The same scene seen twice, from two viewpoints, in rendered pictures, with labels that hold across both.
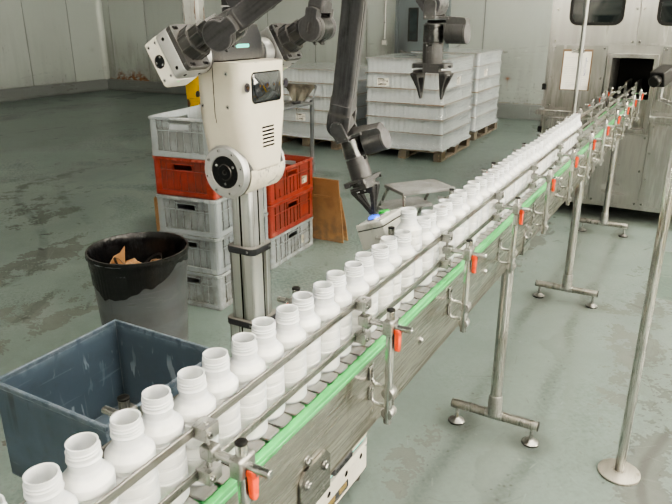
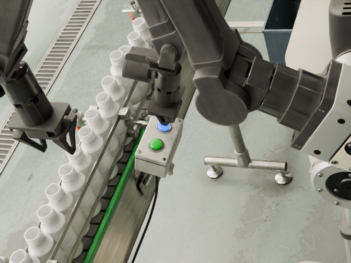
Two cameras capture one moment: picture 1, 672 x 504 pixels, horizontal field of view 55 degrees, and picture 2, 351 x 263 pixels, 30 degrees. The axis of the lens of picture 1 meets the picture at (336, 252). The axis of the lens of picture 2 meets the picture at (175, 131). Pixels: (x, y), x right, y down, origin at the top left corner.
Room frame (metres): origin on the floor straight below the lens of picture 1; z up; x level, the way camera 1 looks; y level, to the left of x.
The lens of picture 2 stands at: (2.78, 0.02, 2.22)
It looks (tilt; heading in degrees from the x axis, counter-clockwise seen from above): 45 degrees down; 185
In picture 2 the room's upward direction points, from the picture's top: 22 degrees counter-clockwise
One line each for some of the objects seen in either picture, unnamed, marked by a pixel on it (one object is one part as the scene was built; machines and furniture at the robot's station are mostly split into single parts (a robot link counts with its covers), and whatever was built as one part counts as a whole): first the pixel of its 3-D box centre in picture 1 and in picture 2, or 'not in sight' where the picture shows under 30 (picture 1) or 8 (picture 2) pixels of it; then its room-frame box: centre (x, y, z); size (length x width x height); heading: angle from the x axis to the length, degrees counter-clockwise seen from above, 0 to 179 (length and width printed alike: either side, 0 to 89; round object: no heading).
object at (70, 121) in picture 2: (425, 82); (58, 134); (1.91, -0.26, 1.44); 0.07 x 0.07 x 0.09; 61
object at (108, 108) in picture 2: (427, 243); (113, 118); (1.52, -0.23, 1.08); 0.06 x 0.06 x 0.17
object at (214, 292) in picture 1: (219, 271); not in sight; (3.78, 0.73, 0.11); 0.61 x 0.41 x 0.22; 156
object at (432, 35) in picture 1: (435, 33); (15, 82); (1.89, -0.28, 1.57); 0.07 x 0.06 x 0.07; 61
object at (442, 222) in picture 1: (438, 237); (102, 135); (1.57, -0.26, 1.08); 0.06 x 0.06 x 0.17
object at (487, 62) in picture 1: (455, 91); not in sight; (9.77, -1.77, 0.59); 1.25 x 1.03 x 1.17; 152
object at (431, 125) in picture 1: (420, 103); not in sight; (8.33, -1.08, 0.59); 1.24 x 1.03 x 1.17; 153
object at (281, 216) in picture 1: (268, 208); not in sight; (4.44, 0.48, 0.33); 0.61 x 0.41 x 0.22; 154
